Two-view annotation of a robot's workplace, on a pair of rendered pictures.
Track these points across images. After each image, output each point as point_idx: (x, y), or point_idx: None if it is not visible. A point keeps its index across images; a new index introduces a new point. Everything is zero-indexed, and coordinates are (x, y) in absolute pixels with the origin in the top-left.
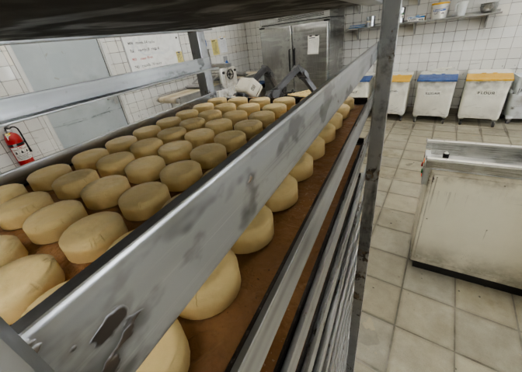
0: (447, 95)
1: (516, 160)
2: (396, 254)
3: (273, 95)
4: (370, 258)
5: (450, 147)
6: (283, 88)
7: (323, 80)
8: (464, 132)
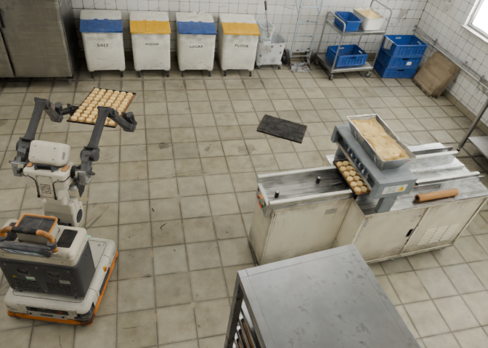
0: (210, 48)
1: (311, 180)
2: (245, 263)
3: (94, 158)
4: (231, 278)
5: (273, 178)
6: (58, 109)
7: (57, 33)
8: (232, 88)
